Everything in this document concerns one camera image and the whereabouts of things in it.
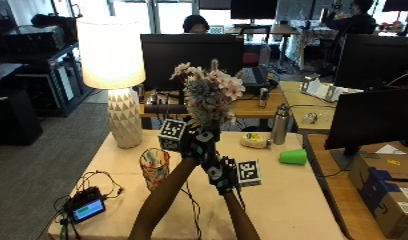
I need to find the cream tape roll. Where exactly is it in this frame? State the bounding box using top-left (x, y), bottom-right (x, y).
top-left (239, 132), bottom-right (274, 149)

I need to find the person's left hand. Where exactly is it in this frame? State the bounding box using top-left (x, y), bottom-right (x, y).
top-left (180, 127), bottom-right (223, 162)

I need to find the black shelf unit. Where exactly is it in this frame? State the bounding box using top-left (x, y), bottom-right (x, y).
top-left (0, 24), bottom-right (94, 118)

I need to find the small silver gadget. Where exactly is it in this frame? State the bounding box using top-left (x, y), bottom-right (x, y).
top-left (302, 111), bottom-right (323, 124)

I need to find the black cable bundle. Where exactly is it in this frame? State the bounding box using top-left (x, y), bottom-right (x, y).
top-left (49, 170), bottom-right (126, 240)

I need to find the steel water bottle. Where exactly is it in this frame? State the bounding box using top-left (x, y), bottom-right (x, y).
top-left (271, 103), bottom-right (295, 146)

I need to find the black case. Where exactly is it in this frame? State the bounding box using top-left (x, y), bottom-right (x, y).
top-left (0, 87), bottom-right (45, 146)

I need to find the small black screen device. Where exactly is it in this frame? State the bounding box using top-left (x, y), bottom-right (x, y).
top-left (65, 186), bottom-right (109, 225)

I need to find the wooden desk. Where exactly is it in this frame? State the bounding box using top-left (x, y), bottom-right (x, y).
top-left (139, 87), bottom-right (290, 131)

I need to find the white marker cube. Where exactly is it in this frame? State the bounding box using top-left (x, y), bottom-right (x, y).
top-left (236, 159), bottom-right (263, 188)
top-left (158, 118), bottom-right (188, 153)

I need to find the green plastic cup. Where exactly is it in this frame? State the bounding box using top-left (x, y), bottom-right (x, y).
top-left (278, 148), bottom-right (310, 166)

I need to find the pink and white flower bouquet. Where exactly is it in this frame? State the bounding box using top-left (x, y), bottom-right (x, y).
top-left (170, 58), bottom-right (247, 132)

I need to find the black laptop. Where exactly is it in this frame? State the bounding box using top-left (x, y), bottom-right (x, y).
top-left (239, 66), bottom-right (280, 94)

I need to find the cardboard box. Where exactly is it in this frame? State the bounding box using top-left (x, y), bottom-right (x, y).
top-left (348, 151), bottom-right (408, 240)

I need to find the person's right hand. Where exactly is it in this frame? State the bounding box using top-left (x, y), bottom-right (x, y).
top-left (202, 153), bottom-right (242, 196)

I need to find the black glove cable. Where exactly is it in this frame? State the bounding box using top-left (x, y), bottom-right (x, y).
top-left (180, 186), bottom-right (204, 240)

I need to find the white folded stand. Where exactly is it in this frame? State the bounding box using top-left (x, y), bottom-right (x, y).
top-left (299, 75), bottom-right (364, 103)

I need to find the white table lamp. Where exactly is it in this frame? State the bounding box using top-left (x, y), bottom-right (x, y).
top-left (75, 16), bottom-right (148, 150)

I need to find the black computer monitor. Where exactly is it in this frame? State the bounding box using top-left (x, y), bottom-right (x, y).
top-left (324, 87), bottom-right (408, 171)
top-left (230, 0), bottom-right (280, 20)
top-left (140, 33), bottom-right (246, 92)
top-left (333, 33), bottom-right (408, 92)

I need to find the beige tablecloth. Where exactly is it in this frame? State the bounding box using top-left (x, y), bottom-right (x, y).
top-left (47, 129), bottom-right (348, 240)

